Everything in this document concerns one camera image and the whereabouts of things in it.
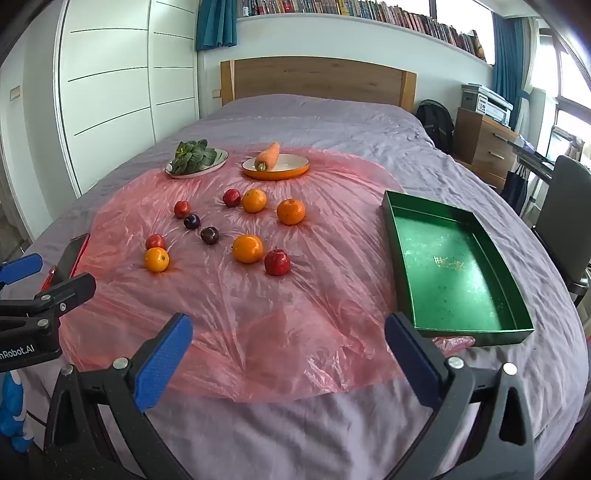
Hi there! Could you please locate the person's left hand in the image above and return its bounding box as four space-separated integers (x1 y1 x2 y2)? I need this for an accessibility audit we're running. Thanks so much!
0 369 34 454

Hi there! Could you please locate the dark shopping bag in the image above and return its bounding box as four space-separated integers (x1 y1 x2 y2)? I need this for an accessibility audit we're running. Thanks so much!
501 166 529 215

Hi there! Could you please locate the wooden headboard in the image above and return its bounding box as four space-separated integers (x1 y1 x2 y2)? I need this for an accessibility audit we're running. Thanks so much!
220 56 417 114

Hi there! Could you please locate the cluttered desk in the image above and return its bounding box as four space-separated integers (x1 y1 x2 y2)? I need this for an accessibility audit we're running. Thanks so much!
508 136 557 178

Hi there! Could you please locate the white wardrobe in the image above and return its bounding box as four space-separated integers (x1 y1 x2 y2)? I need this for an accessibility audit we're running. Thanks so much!
0 0 200 199

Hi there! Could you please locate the row of books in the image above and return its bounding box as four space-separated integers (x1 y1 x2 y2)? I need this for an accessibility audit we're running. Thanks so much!
236 0 487 62

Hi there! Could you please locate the pink plastic sheet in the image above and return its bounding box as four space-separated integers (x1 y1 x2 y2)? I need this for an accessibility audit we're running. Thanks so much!
59 147 476 403

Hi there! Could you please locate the orange plate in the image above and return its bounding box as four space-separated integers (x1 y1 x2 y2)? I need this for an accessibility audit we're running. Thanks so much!
241 154 310 181

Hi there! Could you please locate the white printer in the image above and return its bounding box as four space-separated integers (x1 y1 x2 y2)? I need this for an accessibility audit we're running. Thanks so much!
462 83 514 126

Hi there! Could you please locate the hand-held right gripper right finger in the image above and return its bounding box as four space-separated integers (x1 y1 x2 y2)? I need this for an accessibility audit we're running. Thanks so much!
385 312 539 480

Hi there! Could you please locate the short teal curtain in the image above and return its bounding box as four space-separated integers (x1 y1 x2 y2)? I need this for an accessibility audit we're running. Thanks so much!
195 0 238 52

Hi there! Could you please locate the long teal curtain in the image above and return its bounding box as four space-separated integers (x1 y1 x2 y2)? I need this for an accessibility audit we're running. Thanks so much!
490 11 532 107

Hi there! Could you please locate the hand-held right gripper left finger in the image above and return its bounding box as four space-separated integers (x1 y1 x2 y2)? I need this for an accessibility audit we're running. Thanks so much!
44 312 195 480

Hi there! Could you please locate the orange tangerine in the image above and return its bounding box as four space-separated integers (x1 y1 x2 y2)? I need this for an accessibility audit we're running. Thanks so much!
276 198 306 226
242 188 268 214
232 234 264 264
144 247 170 273

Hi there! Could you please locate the black backpack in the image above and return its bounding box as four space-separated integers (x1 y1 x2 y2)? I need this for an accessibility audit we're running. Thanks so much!
416 99 455 153

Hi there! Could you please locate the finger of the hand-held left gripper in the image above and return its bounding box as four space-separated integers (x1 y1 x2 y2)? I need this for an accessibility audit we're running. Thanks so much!
0 253 44 289
28 272 97 320

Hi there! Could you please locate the grey office chair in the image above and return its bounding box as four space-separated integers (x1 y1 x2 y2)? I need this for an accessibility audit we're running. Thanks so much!
531 155 591 305

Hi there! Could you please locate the green rectangular tray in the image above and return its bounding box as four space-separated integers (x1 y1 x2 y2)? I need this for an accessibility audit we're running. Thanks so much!
381 189 535 348

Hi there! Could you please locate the orange carrot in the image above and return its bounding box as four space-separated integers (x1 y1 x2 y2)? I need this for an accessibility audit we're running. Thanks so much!
254 142 281 172

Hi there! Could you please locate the window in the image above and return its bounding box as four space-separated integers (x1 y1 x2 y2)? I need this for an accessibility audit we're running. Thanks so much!
526 18 591 158

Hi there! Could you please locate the white plate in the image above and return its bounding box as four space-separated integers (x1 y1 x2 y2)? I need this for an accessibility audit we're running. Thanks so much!
165 148 229 179

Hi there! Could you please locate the wooden drawer cabinet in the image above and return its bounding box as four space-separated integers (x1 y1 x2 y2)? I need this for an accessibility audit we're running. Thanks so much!
452 107 520 190

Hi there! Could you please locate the phone in red case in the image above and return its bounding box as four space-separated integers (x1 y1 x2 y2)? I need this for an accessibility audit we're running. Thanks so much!
59 233 92 280

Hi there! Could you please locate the green bok choy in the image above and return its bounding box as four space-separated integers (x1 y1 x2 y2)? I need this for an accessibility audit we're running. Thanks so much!
172 140 218 175

